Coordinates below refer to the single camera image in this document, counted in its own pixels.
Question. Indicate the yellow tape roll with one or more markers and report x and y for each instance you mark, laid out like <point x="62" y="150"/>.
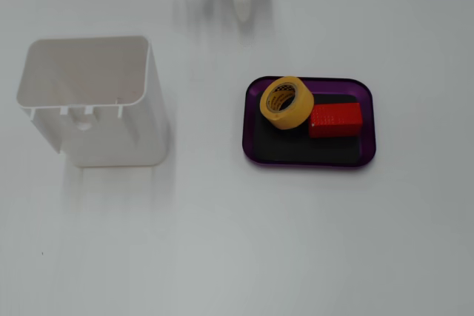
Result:
<point x="292" y="116"/>

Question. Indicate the white plastic box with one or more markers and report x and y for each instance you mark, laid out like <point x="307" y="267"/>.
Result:
<point x="92" y="72"/>

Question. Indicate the purple metal tray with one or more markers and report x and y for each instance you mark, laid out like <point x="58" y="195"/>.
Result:
<point x="333" y="86"/>

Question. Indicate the black tray mat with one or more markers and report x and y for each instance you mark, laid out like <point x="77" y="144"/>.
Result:
<point x="281" y="142"/>

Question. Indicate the red studded block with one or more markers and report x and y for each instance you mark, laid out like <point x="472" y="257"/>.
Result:
<point x="335" y="121"/>

